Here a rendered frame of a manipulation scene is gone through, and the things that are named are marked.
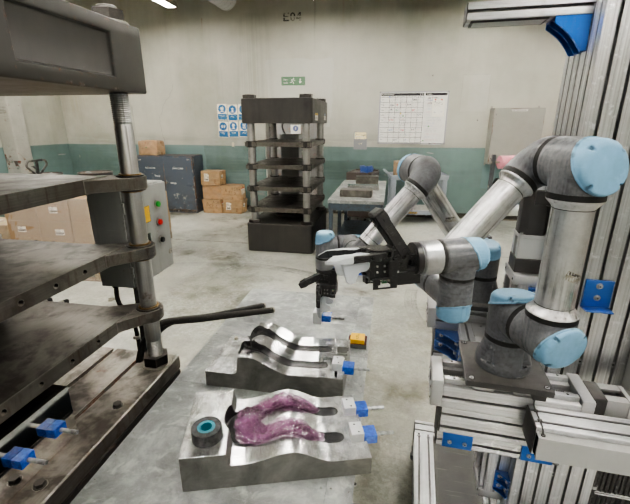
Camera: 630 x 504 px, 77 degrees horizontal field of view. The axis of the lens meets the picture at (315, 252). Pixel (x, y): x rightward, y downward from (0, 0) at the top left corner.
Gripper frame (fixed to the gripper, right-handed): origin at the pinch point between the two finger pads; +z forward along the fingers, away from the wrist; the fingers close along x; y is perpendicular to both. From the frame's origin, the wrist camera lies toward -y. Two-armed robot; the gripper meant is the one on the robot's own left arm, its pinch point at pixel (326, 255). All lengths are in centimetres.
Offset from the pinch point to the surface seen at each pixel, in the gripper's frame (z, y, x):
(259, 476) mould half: 17, 61, 15
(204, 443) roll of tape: 30, 50, 17
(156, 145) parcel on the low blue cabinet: 162, -88, 756
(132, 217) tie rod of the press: 54, -5, 71
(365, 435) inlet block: -13, 57, 19
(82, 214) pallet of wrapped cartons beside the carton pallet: 186, 14, 401
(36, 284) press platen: 73, 10, 40
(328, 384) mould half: -9, 54, 44
